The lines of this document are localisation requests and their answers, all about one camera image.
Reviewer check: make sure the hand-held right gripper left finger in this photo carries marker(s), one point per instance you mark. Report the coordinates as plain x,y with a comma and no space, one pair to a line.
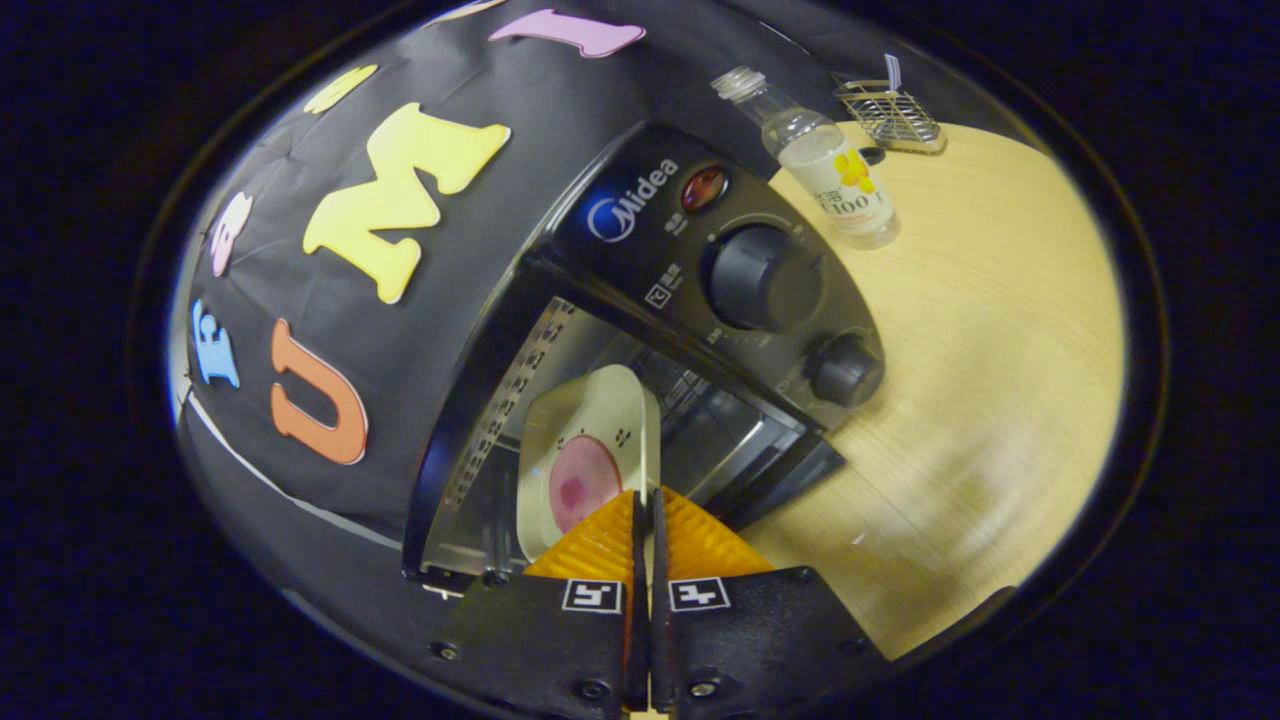
560,640

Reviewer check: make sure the white square plate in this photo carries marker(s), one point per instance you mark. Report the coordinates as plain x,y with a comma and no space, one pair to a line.
600,410

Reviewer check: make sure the black electric oven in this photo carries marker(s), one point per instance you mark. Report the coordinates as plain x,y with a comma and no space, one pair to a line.
700,260

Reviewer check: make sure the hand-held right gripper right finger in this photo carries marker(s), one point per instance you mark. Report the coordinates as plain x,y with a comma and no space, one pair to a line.
760,630

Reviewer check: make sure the white drinking straw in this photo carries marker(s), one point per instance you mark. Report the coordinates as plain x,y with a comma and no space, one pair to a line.
893,72

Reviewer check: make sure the pink meat slice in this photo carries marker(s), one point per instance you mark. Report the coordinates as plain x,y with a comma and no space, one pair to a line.
583,480

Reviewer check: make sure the clear glass bottle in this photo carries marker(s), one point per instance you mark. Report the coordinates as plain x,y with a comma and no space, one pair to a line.
830,165

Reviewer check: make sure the small black round cap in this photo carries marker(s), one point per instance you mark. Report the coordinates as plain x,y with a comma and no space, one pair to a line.
872,156

